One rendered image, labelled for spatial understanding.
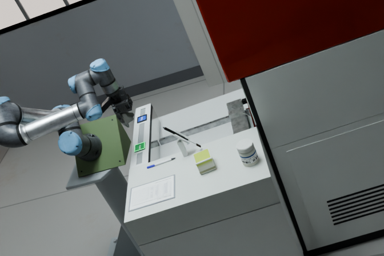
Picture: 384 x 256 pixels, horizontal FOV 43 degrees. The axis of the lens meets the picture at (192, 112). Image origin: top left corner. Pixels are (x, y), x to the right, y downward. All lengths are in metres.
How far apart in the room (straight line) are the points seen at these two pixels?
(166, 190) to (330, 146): 0.79
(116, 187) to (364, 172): 1.32
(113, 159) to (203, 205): 0.81
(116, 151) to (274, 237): 0.98
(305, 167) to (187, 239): 0.68
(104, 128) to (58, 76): 2.54
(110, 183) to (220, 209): 0.93
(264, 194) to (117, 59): 3.18
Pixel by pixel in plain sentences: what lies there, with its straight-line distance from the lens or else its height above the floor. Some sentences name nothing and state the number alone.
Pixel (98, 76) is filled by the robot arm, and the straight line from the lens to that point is 2.16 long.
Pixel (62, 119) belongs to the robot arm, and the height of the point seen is 1.33.
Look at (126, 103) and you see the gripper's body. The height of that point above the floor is 1.24.
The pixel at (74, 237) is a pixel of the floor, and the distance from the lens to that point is 3.76.
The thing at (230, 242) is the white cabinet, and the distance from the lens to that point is 2.13.
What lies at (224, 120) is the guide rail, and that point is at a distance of 2.53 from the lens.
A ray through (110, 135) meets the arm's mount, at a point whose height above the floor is 0.95.
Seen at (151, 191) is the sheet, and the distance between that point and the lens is 2.09.
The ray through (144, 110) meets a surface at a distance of 2.69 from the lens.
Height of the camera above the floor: 2.22
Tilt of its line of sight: 31 degrees down
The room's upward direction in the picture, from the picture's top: 24 degrees counter-clockwise
